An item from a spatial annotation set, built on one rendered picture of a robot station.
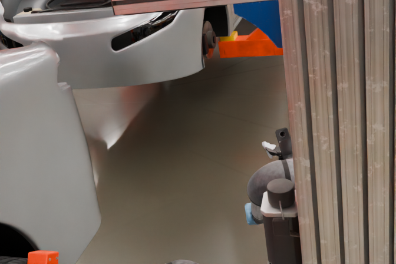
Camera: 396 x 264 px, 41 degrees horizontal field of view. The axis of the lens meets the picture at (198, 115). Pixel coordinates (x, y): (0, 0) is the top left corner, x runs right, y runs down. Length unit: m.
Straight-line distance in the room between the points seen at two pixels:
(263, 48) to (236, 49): 0.26
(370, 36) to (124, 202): 3.38
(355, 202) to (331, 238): 0.10
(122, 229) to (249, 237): 0.91
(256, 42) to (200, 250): 2.18
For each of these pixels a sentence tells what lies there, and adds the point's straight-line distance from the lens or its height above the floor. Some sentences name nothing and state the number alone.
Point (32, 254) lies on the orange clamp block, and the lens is 1.86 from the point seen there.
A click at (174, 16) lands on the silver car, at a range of 3.89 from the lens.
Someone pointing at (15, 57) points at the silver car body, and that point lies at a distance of 2.11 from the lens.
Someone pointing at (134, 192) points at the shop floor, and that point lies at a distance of 4.18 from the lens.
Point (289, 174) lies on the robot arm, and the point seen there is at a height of 1.45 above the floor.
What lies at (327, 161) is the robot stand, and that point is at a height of 1.71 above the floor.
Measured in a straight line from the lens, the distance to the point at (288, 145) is 1.88.
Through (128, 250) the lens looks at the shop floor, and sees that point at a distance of 3.63.
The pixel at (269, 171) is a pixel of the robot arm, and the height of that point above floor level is 1.45.
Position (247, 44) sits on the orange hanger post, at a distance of 4.93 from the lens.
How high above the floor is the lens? 2.22
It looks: 25 degrees down
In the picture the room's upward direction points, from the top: 10 degrees counter-clockwise
